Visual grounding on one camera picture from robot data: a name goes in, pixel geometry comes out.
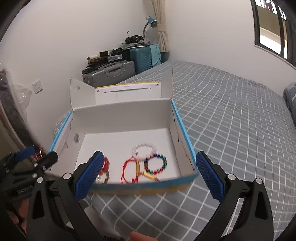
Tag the beige curtain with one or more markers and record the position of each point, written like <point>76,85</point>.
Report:
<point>160,14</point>

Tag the person's right hand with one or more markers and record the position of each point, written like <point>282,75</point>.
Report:
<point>135,236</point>

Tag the blue yellow cardboard box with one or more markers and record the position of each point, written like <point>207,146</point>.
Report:
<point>137,127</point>

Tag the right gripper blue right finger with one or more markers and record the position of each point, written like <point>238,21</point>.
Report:
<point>244,211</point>

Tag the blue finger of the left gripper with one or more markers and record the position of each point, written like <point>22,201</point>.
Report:
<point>43,167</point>
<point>25,153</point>

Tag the teal suitcase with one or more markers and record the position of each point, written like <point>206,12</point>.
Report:
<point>145,58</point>

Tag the grey hard suitcase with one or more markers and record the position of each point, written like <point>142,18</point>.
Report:
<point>110,74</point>

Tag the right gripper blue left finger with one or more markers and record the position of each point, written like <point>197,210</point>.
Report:
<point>55,212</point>

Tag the grey grid bed sheet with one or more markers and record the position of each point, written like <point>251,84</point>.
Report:
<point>241,125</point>

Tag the white wall socket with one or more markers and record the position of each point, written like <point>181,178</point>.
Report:
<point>37,86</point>

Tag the person's left hand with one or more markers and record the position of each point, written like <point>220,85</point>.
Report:
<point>18,211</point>

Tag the dark framed window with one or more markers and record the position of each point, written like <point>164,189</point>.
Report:
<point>274,28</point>

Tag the folded blue grey duvet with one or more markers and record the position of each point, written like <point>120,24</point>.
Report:
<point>289,96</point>

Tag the blue desk lamp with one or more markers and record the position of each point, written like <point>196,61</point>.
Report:
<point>150,22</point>

